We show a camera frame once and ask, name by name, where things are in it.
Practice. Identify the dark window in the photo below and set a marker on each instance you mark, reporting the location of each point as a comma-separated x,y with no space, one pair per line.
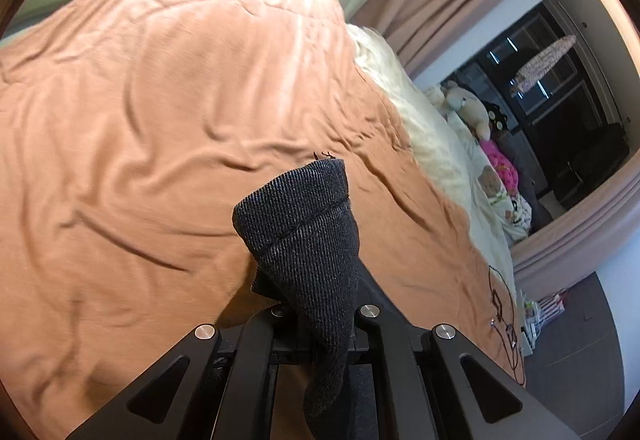
550,110

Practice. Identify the black plush toy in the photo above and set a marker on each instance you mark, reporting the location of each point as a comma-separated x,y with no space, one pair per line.
496,117

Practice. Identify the black armchair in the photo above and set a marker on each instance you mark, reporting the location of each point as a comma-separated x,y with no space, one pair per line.
600,155

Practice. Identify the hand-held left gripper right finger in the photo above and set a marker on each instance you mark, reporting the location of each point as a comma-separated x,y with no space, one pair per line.
390,355

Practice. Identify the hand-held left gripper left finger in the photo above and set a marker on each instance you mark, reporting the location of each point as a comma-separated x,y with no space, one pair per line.
255,350

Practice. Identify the floral hanging garment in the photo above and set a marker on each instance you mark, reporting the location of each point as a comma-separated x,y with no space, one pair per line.
542,60

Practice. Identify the black spotted white cloth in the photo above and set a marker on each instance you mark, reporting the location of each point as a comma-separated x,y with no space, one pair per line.
517,220

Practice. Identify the pink fuzzy plush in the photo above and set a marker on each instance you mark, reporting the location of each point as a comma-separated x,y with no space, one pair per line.
500,165

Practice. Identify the dark grey cushion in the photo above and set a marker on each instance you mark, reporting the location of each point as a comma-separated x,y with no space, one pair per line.
532,205

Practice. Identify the bear print pillow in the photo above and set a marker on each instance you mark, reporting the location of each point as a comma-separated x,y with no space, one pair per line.
490,185

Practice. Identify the dark grey pants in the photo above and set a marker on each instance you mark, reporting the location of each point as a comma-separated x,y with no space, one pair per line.
300,230

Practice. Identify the orange blanket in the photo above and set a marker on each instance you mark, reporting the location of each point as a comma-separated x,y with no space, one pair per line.
150,120

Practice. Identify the cream plush bear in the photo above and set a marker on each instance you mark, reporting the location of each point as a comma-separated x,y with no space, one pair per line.
467,105

